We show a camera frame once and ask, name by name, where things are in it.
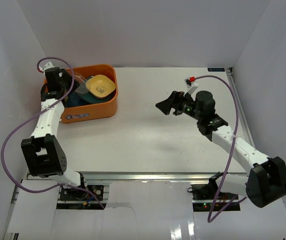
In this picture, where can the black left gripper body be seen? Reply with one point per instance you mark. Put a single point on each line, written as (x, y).
(64, 81)

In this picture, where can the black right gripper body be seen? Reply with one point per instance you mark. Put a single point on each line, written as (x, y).
(188, 107)

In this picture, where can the clear glass plate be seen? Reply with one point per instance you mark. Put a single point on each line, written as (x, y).
(82, 81)

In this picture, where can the dark blue leaf plate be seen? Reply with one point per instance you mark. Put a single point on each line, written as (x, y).
(73, 100)

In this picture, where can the teal square plate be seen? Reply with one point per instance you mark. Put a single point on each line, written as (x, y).
(89, 99)

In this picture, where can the yellow square bowl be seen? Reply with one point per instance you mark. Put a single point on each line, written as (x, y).
(100, 86)

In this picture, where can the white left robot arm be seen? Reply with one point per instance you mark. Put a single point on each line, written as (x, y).
(44, 156)

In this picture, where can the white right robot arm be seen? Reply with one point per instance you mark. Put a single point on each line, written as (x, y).
(265, 181)

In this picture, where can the orange plastic bin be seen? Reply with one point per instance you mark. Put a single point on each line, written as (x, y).
(91, 111)

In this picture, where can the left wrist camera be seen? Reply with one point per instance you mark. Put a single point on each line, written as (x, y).
(47, 66)

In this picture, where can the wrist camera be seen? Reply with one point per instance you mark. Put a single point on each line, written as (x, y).
(191, 85)
(47, 66)

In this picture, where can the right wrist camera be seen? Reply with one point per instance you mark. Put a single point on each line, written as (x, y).
(191, 85)

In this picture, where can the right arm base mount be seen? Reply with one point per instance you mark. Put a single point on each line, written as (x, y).
(202, 198)

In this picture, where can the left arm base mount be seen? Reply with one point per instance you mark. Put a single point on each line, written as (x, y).
(71, 194)

